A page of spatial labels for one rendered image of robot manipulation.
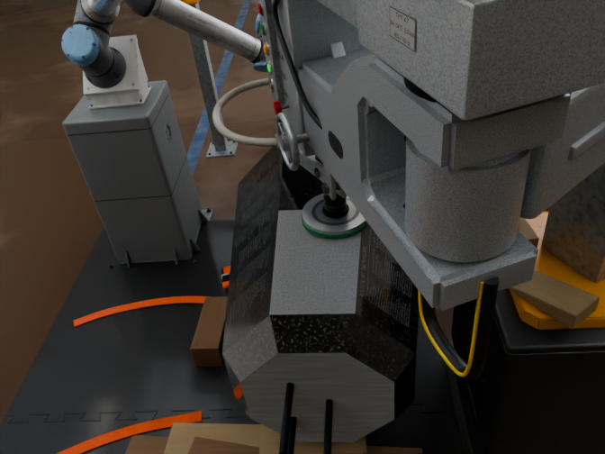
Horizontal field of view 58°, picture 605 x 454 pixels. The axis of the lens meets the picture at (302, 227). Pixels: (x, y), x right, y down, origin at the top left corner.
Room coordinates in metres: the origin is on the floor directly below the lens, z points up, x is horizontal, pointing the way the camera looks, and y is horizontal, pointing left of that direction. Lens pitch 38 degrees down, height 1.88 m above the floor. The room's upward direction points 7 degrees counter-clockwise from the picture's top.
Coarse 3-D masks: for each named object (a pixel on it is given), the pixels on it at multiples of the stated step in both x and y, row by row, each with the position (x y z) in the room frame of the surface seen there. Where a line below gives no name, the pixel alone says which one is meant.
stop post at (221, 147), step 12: (180, 0) 3.36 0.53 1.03; (192, 0) 3.35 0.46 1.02; (192, 36) 3.37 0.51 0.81; (192, 48) 3.38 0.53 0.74; (204, 48) 3.37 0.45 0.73; (204, 60) 3.37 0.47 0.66; (204, 72) 3.37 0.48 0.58; (204, 84) 3.37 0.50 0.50; (204, 96) 3.38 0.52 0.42; (216, 96) 3.40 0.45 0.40; (216, 132) 3.37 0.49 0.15; (216, 144) 3.38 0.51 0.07; (228, 144) 3.44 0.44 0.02; (216, 156) 3.32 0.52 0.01; (228, 156) 3.31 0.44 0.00
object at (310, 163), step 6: (276, 138) 1.76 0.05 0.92; (300, 150) 1.49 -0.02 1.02; (300, 156) 1.48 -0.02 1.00; (312, 156) 1.55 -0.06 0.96; (300, 162) 1.49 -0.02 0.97; (306, 162) 1.42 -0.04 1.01; (312, 162) 1.36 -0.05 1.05; (318, 162) 1.33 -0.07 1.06; (306, 168) 1.43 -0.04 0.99; (312, 168) 1.37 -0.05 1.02; (318, 168) 1.31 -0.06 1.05; (312, 174) 1.37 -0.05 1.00; (318, 174) 1.30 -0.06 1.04; (324, 180) 1.27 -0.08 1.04; (324, 186) 1.16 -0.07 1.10; (336, 186) 1.16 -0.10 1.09; (324, 192) 1.16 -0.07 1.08; (336, 192) 1.18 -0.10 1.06; (342, 192) 1.14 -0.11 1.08
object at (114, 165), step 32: (160, 96) 2.48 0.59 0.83; (64, 128) 2.29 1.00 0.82; (96, 128) 2.27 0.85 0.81; (128, 128) 2.26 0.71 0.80; (160, 128) 2.37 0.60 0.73; (96, 160) 2.28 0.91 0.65; (128, 160) 2.27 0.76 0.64; (160, 160) 2.26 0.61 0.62; (96, 192) 2.29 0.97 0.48; (128, 192) 2.27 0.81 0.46; (160, 192) 2.25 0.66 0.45; (192, 192) 2.56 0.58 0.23; (128, 224) 2.28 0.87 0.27; (160, 224) 2.26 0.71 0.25; (192, 224) 2.42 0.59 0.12; (128, 256) 2.28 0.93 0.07; (160, 256) 2.27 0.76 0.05
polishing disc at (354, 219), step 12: (312, 204) 1.43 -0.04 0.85; (348, 204) 1.40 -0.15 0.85; (312, 216) 1.37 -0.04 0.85; (324, 216) 1.36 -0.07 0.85; (348, 216) 1.34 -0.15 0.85; (360, 216) 1.34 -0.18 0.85; (312, 228) 1.31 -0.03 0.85; (324, 228) 1.30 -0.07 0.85; (336, 228) 1.29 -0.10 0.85; (348, 228) 1.29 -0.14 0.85
